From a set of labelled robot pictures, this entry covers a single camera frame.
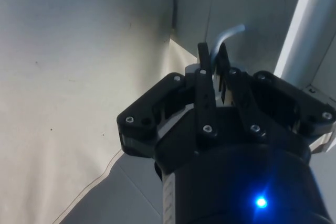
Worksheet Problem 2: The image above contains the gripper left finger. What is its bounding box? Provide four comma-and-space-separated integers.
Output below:
116, 42, 221, 157

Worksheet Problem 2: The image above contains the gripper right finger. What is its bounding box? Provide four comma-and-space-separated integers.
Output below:
214, 43, 336, 138

